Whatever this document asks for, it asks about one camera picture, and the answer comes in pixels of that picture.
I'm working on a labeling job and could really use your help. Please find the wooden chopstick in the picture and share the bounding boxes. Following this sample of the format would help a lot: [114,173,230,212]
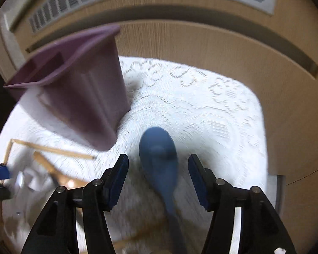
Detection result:
[11,139,96,160]
[33,151,60,184]

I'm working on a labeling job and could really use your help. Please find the white lace cloth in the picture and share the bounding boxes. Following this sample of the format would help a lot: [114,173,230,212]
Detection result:
[0,55,268,254]

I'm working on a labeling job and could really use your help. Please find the blue spoon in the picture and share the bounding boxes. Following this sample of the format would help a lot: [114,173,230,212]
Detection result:
[139,126,187,254]

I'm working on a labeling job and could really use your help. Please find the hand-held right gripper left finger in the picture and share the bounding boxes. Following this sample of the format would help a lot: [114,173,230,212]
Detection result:
[21,153,130,254]

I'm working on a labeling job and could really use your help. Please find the white spoon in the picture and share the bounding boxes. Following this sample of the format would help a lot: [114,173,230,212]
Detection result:
[16,168,52,191]

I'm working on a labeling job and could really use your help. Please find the dark purple bowl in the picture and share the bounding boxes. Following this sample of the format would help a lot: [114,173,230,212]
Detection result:
[3,24,130,151]

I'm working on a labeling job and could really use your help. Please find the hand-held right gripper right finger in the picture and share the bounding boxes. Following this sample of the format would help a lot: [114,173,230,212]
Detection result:
[187,153,297,254]

